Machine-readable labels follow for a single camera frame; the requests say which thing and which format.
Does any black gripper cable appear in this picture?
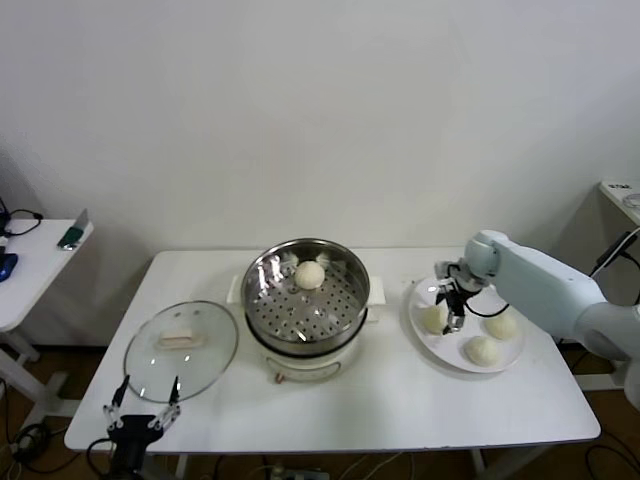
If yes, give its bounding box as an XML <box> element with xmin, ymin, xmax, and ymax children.
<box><xmin>87</xmin><ymin>437</ymin><xmax>119</xmax><ymax>469</ymax></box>
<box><xmin>467</xmin><ymin>299</ymin><xmax>514</xmax><ymax>319</ymax></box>

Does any stainless steel steamer basket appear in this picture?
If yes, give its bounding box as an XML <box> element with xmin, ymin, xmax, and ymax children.
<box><xmin>240</xmin><ymin>238</ymin><xmax>372</xmax><ymax>354</ymax></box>

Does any blue small device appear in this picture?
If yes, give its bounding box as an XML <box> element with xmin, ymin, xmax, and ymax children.
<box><xmin>0</xmin><ymin>253</ymin><xmax>20</xmax><ymax>284</ymax></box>

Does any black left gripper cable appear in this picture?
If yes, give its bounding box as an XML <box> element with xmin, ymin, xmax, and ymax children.
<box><xmin>87</xmin><ymin>437</ymin><xmax>119</xmax><ymax>469</ymax></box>

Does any black looped desk cable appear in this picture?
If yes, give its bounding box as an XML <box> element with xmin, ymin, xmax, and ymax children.
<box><xmin>0</xmin><ymin>197</ymin><xmax>45</xmax><ymax>240</ymax></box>

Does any glass lid cream handle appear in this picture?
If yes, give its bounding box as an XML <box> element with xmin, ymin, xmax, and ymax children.
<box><xmin>123</xmin><ymin>299</ymin><xmax>240</xmax><ymax>404</ymax></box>

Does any white round plate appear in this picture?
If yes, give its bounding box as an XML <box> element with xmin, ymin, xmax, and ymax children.
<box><xmin>407</xmin><ymin>273</ymin><xmax>526</xmax><ymax>374</ymax></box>

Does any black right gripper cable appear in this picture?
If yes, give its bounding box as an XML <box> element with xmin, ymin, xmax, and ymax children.
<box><xmin>467</xmin><ymin>299</ymin><xmax>514</xmax><ymax>319</ymax></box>

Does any white steamed baozi bun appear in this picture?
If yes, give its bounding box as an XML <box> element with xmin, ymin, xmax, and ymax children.
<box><xmin>422</xmin><ymin>304</ymin><xmax>450</xmax><ymax>336</ymax></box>
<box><xmin>463</xmin><ymin>335</ymin><xmax>501</xmax><ymax>372</ymax></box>
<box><xmin>483</xmin><ymin>313</ymin><xmax>518</xmax><ymax>341</ymax></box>
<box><xmin>293</xmin><ymin>261</ymin><xmax>326</xmax><ymax>291</ymax></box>

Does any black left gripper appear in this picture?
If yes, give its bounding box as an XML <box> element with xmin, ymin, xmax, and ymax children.
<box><xmin>102</xmin><ymin>375</ymin><xmax>182</xmax><ymax>480</ymax></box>

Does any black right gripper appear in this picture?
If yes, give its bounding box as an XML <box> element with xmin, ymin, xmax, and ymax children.
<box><xmin>434</xmin><ymin>283</ymin><xmax>474</xmax><ymax>335</ymax></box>

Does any green silver handheld tool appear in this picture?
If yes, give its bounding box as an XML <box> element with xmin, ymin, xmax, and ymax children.
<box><xmin>56</xmin><ymin>208</ymin><xmax>91</xmax><ymax>251</ymax></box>

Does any white side table rounded top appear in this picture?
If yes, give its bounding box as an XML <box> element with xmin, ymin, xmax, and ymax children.
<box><xmin>0</xmin><ymin>217</ymin><xmax>96</xmax><ymax>419</ymax></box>

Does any black floor cable bundle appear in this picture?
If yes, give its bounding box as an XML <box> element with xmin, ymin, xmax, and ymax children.
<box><xmin>9</xmin><ymin>422</ymin><xmax>66</xmax><ymax>474</ymax></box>

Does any white electric cooker pot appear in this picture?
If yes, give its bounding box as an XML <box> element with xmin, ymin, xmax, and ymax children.
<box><xmin>227</xmin><ymin>273</ymin><xmax>387</xmax><ymax>387</ymax></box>

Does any white hanging cable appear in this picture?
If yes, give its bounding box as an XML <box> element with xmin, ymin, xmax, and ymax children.
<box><xmin>607</xmin><ymin>232</ymin><xmax>633</xmax><ymax>261</ymax></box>

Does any floor power strip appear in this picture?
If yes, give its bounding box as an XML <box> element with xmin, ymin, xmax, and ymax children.
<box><xmin>269</xmin><ymin>464</ymin><xmax>329</xmax><ymax>480</ymax></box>

